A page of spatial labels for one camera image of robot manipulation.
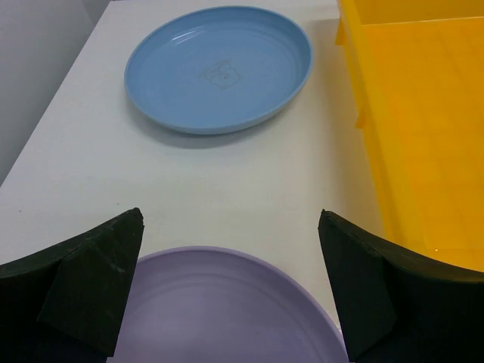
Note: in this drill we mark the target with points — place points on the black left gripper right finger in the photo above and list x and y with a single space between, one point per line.
395 305

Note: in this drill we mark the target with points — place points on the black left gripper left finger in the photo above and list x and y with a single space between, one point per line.
66 303

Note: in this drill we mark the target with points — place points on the purple plate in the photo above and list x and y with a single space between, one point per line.
208 304

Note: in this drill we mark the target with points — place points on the blue plate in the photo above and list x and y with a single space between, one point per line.
219 70

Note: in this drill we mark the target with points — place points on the yellow plastic bin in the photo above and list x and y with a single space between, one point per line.
416 69

